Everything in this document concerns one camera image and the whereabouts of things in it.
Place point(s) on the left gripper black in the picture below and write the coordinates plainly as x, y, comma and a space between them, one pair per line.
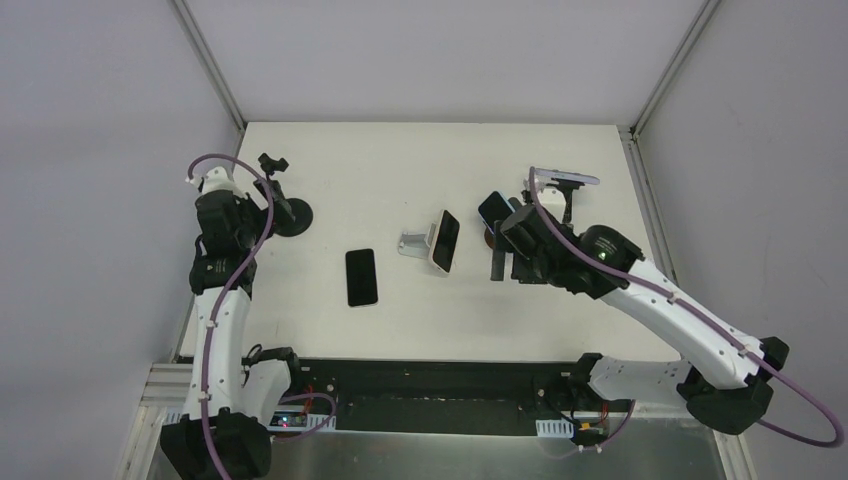
273, 201

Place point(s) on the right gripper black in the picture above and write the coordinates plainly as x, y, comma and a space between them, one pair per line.
506, 248

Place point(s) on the black round-base phone stand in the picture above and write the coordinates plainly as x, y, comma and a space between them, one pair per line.
292, 216

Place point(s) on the lavender phone black screen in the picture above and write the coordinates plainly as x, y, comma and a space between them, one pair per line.
361, 278

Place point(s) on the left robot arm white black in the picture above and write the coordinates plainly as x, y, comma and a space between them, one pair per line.
222, 431

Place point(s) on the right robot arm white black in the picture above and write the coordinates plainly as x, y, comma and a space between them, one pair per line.
722, 378

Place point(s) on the wooden round-base phone stand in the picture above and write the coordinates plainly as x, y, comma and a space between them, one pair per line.
489, 239

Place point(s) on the light blue phone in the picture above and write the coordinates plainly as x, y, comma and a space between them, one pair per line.
495, 207

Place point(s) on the cream phone black screen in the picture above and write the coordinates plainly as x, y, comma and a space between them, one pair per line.
443, 242

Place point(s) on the white folding phone stand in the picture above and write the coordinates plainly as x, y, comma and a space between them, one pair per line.
417, 245

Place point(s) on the black folding phone stand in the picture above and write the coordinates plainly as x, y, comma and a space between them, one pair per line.
566, 188

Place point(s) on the lavender phone seen edge-on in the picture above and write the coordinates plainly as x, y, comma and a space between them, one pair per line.
564, 176

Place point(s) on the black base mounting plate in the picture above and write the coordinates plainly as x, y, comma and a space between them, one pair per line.
466, 398

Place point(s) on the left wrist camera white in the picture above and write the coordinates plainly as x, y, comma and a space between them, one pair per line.
216, 179

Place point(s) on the right white cable duct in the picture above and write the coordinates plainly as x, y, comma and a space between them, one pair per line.
554, 428

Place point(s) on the white cable duct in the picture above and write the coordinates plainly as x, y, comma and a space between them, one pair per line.
291, 421
554, 428

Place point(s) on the orange connector with wires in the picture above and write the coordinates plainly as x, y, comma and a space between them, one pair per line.
590, 436

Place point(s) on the left white cable duct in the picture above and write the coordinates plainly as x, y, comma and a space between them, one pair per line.
291, 421

